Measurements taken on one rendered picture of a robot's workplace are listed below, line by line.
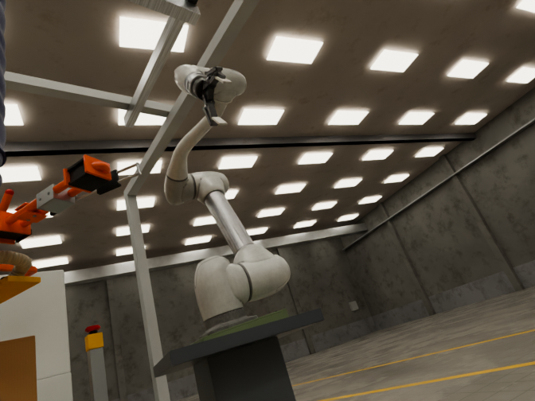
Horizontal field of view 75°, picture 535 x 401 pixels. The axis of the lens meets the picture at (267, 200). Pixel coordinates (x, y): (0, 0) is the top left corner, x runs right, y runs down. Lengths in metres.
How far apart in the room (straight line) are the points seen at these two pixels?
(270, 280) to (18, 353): 0.87
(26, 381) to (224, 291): 0.67
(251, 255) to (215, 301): 0.25
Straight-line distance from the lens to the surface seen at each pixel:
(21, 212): 1.17
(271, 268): 1.41
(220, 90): 1.50
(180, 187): 1.72
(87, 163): 0.97
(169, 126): 3.96
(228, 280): 1.32
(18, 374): 1.47
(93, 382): 1.99
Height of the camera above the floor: 0.66
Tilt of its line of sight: 23 degrees up
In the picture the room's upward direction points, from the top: 18 degrees counter-clockwise
